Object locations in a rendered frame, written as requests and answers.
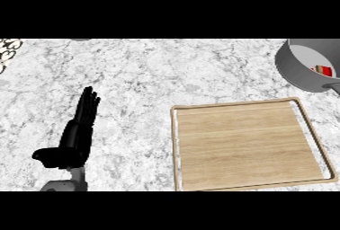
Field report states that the red and white cupcake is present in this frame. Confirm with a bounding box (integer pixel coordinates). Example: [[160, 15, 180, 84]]
[[311, 65, 335, 77]]

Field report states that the grey metal pot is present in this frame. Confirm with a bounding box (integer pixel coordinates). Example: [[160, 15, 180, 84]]
[[274, 39, 340, 96]]

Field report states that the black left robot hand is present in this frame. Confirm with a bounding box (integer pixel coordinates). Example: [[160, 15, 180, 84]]
[[32, 85, 103, 171]]

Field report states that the pale wooden tray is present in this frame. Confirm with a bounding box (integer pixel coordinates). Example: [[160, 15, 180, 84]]
[[171, 96, 340, 192]]

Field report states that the white wire basket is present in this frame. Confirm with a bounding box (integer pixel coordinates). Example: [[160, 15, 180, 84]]
[[0, 39, 24, 75]]

